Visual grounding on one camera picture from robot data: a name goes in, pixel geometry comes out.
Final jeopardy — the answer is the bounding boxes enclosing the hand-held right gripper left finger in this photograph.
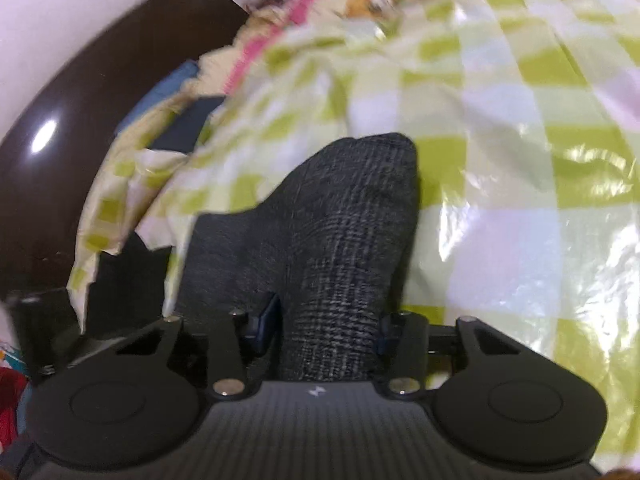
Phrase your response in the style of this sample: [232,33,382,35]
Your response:
[115,292,281,401]

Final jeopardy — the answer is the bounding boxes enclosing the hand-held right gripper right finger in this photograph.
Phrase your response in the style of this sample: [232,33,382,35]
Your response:
[372,310,507,397]

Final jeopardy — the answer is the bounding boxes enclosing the dark grey pants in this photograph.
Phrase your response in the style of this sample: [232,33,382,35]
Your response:
[165,132,421,381]

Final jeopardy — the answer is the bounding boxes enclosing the green white checked plastic sheet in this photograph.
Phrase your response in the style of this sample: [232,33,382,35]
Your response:
[67,0,640,473]

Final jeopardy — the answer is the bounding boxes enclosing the blue cloth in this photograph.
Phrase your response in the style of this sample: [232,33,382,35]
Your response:
[114,57,228,153]

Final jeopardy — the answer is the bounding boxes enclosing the red cloth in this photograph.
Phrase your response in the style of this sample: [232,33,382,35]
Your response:
[0,345,32,458]

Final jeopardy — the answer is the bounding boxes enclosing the dark brown headboard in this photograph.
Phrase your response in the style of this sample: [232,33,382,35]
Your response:
[0,0,251,321]

